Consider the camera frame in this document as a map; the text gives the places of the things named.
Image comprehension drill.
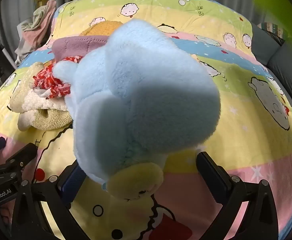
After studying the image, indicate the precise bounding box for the striped patterned cushion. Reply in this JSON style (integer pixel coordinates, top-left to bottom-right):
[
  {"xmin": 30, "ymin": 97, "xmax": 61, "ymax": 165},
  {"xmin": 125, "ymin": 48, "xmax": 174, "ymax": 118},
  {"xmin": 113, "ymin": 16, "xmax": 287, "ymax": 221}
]
[{"xmin": 257, "ymin": 22, "xmax": 292, "ymax": 39}]

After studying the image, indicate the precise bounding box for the light blue plush toy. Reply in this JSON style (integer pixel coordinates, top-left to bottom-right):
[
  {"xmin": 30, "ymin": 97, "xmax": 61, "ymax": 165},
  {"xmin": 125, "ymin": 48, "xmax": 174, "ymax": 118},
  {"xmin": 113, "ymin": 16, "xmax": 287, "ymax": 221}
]
[{"xmin": 52, "ymin": 19, "xmax": 221, "ymax": 200}]

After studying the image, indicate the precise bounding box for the cream fluffy towel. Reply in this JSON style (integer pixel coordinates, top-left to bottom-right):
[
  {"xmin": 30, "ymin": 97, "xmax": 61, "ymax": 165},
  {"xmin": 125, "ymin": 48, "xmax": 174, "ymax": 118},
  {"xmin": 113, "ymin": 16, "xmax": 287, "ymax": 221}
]
[{"xmin": 9, "ymin": 62, "xmax": 74, "ymax": 132}]

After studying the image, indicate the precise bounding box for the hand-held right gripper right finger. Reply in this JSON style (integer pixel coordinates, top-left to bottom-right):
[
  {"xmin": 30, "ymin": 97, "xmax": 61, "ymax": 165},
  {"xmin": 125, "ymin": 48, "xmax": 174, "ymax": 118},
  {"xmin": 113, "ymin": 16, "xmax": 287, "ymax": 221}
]
[{"xmin": 195, "ymin": 151, "xmax": 280, "ymax": 240}]

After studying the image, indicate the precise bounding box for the orange plush toy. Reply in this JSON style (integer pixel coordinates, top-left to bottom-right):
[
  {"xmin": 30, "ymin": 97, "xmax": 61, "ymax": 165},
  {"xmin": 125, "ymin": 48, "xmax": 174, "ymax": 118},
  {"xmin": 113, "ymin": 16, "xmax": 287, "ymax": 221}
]
[{"xmin": 79, "ymin": 20, "xmax": 124, "ymax": 37}]

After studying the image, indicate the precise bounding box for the pile of clothes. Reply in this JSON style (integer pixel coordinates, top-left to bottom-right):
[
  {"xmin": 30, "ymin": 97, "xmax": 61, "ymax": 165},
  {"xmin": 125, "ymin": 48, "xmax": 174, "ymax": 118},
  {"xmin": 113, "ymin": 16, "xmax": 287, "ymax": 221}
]
[{"xmin": 15, "ymin": 0, "xmax": 58, "ymax": 65}]

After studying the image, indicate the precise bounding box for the striped cartoon printed blanket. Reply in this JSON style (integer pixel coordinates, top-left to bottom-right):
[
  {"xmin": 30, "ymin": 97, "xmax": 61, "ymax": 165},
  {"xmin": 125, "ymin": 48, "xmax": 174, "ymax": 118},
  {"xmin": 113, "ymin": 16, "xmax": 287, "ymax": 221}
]
[{"xmin": 0, "ymin": 0, "xmax": 292, "ymax": 240}]

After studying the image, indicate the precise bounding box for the purple fleece cloth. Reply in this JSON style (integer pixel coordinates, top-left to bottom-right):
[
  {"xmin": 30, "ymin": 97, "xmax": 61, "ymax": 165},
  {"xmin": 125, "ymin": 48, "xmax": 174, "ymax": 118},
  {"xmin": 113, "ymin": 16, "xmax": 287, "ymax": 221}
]
[{"xmin": 52, "ymin": 35, "xmax": 111, "ymax": 63}]

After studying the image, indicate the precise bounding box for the grey sofa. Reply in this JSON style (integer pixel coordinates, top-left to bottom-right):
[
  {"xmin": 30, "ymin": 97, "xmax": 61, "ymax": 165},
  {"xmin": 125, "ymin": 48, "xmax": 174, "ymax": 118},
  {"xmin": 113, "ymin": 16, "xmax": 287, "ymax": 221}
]
[{"xmin": 251, "ymin": 21, "xmax": 292, "ymax": 110}]

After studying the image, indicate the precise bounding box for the red white patterned cloth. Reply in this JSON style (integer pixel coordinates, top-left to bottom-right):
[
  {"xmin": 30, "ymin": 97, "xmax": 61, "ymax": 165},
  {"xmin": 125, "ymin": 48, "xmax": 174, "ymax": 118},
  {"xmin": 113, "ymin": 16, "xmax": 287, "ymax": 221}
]
[{"xmin": 31, "ymin": 56, "xmax": 84, "ymax": 99}]

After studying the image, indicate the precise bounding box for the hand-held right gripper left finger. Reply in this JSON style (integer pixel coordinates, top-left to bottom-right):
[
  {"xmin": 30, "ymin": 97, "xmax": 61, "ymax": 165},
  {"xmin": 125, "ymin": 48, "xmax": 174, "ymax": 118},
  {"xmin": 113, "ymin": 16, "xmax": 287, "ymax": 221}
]
[{"xmin": 11, "ymin": 159, "xmax": 96, "ymax": 240}]

